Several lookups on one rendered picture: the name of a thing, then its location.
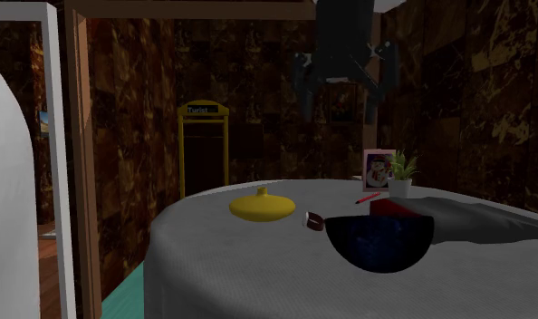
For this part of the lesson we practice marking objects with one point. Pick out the red box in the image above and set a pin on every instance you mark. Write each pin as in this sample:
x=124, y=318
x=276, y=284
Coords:
x=389, y=207

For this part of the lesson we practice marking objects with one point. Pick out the white door frame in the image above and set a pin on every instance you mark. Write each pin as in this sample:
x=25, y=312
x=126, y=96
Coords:
x=57, y=145

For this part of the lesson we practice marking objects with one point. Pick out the green plant in white pot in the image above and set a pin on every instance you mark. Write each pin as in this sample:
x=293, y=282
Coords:
x=401, y=176

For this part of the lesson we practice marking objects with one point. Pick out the yellow booth cabinet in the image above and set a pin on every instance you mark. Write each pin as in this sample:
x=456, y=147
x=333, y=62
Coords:
x=203, y=154

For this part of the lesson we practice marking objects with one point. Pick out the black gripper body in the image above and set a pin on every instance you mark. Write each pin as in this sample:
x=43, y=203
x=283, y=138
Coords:
x=344, y=39

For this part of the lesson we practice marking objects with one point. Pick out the dark grey pillow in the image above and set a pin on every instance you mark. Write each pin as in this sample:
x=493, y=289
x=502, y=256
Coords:
x=476, y=221

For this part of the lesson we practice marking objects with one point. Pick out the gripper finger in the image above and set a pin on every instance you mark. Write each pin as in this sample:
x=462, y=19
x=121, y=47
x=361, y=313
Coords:
x=308, y=88
x=377, y=84

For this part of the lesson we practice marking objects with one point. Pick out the red pen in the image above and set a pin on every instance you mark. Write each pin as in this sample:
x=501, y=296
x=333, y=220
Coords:
x=367, y=198

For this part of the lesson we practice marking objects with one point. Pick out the small brown and white ball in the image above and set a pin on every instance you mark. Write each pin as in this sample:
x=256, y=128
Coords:
x=314, y=221

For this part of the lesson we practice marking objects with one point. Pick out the flat yellow vase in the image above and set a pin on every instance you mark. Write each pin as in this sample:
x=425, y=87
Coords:
x=262, y=208

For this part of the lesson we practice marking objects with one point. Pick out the dark framed wall picture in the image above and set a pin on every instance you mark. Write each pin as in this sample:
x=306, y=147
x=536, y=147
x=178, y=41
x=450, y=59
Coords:
x=343, y=104

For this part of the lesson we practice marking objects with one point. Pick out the pink framed snowman picture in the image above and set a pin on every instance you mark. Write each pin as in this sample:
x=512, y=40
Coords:
x=376, y=170

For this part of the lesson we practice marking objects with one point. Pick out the dark blue bowl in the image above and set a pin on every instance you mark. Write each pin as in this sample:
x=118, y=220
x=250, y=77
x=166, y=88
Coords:
x=379, y=243

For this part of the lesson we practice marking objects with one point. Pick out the bed with grey cover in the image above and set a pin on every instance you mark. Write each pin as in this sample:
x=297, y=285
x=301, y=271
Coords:
x=251, y=274

